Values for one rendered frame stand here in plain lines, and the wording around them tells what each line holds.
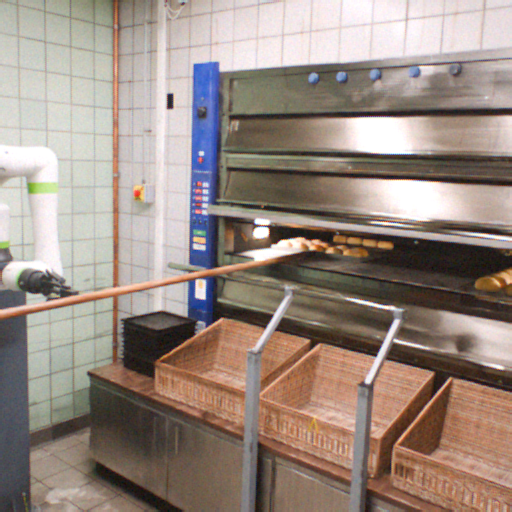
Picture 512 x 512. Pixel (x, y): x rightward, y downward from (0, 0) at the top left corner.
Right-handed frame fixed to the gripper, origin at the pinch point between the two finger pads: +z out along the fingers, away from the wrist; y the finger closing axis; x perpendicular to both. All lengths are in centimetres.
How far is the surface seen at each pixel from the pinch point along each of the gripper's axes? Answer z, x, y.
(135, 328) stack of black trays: -54, -72, 38
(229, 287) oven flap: -28, -113, 19
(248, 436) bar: 39, -53, 58
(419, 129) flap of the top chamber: 70, -114, -62
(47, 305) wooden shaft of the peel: 9.6, 14.2, 0.7
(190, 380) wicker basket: -4, -63, 50
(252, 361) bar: 39, -53, 28
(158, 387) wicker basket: -24, -62, 59
